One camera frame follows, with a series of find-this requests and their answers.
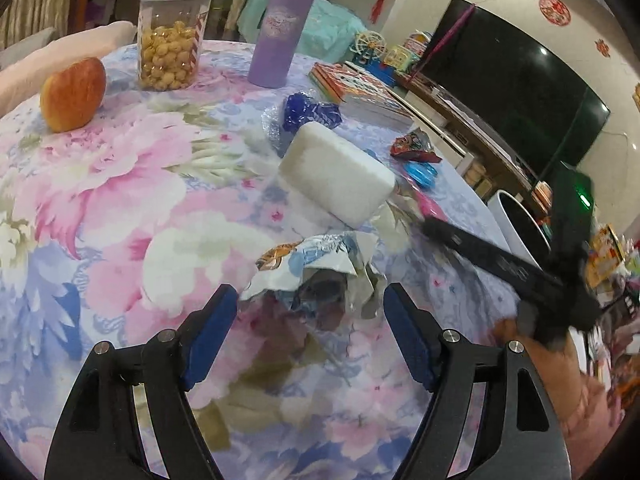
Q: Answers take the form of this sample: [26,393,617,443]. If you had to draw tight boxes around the pink stick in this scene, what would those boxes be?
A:
[410,2,476,81]

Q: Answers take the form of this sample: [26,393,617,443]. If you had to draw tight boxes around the round red wall sticker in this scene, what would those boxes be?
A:
[538,0,572,26]

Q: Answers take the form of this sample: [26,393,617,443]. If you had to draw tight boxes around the blue plastic wrapper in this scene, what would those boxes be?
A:
[402,160,440,190]

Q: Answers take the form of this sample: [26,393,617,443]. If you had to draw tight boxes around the white foam block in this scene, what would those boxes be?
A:
[277,121,397,228]

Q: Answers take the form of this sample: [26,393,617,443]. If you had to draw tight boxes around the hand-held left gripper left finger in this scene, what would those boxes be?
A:
[44,283,240,480]

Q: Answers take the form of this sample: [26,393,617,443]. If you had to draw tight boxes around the person's right forearm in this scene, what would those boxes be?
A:
[545,355,631,480]

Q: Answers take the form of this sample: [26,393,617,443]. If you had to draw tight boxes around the floral tablecloth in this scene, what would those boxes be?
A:
[0,40,531,480]

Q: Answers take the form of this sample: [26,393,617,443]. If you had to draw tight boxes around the white wooden television cabinet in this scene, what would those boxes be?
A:
[345,60,556,211]

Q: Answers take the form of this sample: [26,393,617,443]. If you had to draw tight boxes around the red yellow apple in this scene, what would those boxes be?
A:
[40,57,107,134]

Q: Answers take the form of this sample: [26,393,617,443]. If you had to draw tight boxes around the stack of books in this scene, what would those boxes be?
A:
[308,62,416,131]

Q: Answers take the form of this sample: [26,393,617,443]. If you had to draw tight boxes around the blue white wrapper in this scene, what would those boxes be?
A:
[240,230,388,321]

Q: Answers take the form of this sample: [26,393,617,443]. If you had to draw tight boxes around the person's right hand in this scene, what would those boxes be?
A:
[494,317,581,376]

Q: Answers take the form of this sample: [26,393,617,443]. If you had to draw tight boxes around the ferris wheel toy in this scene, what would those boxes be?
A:
[350,30,388,68]

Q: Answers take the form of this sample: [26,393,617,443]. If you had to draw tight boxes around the teal cloth covered furniture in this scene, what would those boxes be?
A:
[237,0,371,61]

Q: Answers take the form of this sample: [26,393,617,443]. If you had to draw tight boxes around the colourful toy house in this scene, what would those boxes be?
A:
[385,42,423,73]

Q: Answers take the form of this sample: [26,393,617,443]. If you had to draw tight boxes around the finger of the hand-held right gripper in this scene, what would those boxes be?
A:
[421,216,556,302]

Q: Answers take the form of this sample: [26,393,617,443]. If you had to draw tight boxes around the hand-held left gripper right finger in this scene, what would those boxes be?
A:
[382,282,573,480]

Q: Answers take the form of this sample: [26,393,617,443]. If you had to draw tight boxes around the clear plastic snack jar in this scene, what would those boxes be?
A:
[137,0,217,92]

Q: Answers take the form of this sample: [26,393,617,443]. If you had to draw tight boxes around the purple thermos bottle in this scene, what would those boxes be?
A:
[247,0,322,88]

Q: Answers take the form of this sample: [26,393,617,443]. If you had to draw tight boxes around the pink wrapper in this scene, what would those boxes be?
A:
[415,195,448,221]

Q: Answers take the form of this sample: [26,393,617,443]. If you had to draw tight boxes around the dark red snack packet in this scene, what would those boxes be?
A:
[390,127,443,163]

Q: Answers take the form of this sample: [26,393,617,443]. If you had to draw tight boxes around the black flat television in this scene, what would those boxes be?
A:
[417,0,612,171]

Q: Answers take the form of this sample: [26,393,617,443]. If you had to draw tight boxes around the white rimmed trash bin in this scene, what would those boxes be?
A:
[487,190,553,266]

